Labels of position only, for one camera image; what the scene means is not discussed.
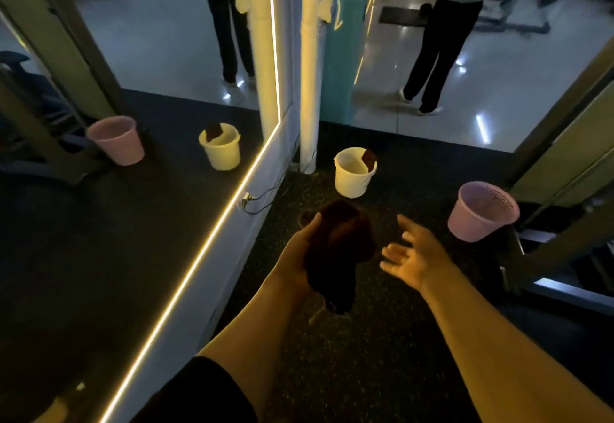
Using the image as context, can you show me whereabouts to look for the person's right hand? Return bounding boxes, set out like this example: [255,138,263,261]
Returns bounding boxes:
[379,213,460,294]

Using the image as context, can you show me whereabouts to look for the large wall mirror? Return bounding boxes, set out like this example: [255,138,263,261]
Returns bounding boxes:
[0,0,301,423]

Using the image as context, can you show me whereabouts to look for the person's right forearm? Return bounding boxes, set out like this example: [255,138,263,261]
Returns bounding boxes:
[422,264,614,423]

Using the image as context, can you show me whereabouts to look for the white plastic basin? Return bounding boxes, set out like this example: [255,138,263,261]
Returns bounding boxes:
[333,146,379,199]

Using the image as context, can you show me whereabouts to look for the dark brown cleaning cloth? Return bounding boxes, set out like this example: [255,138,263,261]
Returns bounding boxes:
[299,198,379,316]

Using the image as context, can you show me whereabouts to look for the white round pillar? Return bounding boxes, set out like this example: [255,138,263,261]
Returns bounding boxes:
[298,0,324,176]

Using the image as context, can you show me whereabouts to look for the person's left hand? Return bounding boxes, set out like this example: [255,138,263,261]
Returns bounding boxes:
[272,211,326,299]

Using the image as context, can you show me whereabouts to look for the beige gym machine frame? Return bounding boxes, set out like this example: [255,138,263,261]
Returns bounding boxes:
[499,39,614,318]

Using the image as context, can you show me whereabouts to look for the pink plastic basket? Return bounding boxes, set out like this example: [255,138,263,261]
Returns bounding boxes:
[447,181,522,243]

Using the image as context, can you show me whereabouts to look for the person's left forearm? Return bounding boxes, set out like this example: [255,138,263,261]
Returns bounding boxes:
[196,274,315,396]

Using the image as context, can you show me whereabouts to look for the teal wall panel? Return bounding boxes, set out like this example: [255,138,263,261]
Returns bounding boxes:
[320,0,377,128]

